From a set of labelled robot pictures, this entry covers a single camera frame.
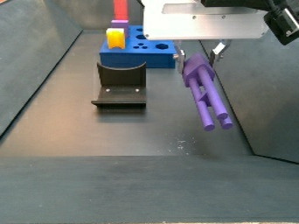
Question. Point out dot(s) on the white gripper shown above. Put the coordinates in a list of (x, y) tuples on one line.
[(184, 19)]

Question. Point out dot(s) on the purple three prong object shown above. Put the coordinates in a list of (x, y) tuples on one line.
[(197, 77)]

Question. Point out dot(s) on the black curved fixture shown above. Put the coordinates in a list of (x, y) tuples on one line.
[(121, 86)]

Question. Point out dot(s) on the blue shape sorter block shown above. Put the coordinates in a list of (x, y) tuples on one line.
[(153, 52)]

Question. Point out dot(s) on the yellow notched block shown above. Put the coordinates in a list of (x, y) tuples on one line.
[(116, 39)]

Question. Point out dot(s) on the small purple block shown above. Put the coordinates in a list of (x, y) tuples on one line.
[(120, 24)]

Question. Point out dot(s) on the tall red block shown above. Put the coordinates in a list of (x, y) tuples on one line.
[(120, 9)]

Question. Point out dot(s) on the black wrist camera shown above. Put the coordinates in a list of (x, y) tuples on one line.
[(283, 24)]

